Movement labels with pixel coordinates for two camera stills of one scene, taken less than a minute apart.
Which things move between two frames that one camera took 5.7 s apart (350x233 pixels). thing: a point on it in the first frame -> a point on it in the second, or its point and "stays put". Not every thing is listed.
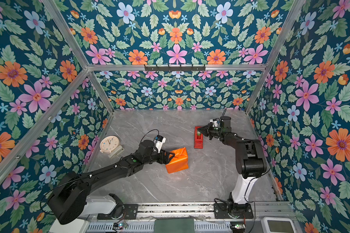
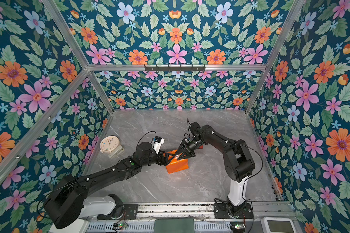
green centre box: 174,225 stays put
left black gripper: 166,161 stays put
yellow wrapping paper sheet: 179,162 stays put
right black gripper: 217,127 -> 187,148
